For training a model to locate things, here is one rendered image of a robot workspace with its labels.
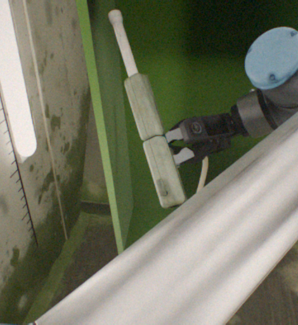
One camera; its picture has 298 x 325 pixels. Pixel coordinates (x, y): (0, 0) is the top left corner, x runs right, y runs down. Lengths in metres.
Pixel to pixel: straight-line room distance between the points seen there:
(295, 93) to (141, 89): 0.35
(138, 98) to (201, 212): 0.53
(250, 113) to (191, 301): 0.48
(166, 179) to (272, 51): 0.33
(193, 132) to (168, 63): 0.63
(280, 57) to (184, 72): 0.75
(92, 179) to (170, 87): 1.31
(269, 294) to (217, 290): 1.88
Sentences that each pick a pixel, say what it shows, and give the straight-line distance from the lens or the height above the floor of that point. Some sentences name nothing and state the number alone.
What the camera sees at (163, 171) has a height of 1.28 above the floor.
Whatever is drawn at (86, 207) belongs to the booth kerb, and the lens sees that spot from 2.46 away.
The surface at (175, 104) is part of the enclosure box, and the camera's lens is 1.30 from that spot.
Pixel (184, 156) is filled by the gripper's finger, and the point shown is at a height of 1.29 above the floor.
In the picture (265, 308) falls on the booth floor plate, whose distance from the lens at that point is 2.05.
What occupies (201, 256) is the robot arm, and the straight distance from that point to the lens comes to 0.22.
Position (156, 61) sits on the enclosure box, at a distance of 1.22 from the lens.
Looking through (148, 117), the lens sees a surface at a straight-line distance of 0.72.
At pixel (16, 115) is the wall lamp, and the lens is 1.46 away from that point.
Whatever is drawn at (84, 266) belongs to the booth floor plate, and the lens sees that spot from 2.16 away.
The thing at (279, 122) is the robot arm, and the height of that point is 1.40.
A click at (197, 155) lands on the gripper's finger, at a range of 0.71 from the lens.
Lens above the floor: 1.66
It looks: 32 degrees down
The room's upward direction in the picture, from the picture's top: straight up
